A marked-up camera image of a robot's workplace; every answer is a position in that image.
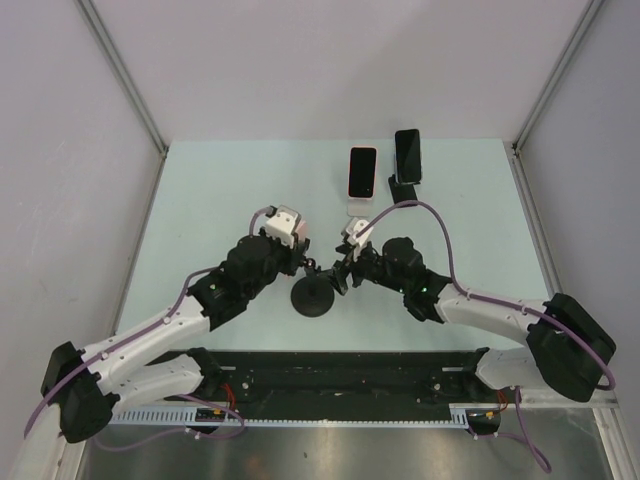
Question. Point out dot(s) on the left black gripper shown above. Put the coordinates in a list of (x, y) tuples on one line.
[(290, 256)]

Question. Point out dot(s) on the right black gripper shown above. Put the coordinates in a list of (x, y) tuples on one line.
[(338, 277)]

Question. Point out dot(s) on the black round-base phone stand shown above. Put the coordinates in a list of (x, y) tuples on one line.
[(313, 295)]

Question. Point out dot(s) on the pink phone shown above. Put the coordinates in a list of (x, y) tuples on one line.
[(301, 231)]

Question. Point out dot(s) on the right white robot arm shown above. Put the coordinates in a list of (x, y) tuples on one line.
[(560, 345)]

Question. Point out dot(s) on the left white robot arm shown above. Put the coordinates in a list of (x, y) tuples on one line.
[(90, 385)]

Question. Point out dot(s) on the white phone stand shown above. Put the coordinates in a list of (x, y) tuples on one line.
[(359, 207)]

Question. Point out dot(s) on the black rectangular phone stand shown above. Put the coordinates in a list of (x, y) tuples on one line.
[(402, 191)]

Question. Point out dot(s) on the pink-cased phone on stand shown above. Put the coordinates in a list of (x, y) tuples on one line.
[(362, 172)]

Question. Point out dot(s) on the black phone on stand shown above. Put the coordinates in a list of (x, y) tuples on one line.
[(408, 162)]

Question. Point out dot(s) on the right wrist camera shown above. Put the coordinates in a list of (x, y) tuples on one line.
[(356, 236)]

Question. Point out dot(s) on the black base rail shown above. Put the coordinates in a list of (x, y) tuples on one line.
[(344, 385)]

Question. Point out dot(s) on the white slotted cable duct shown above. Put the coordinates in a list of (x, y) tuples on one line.
[(200, 416)]

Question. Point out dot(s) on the left aluminium frame post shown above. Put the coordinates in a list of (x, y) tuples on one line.
[(114, 59)]

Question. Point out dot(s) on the aluminium frame post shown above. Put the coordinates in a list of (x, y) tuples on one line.
[(114, 59), (560, 68)]

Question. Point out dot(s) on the right aluminium frame post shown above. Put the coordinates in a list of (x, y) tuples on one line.
[(560, 68)]

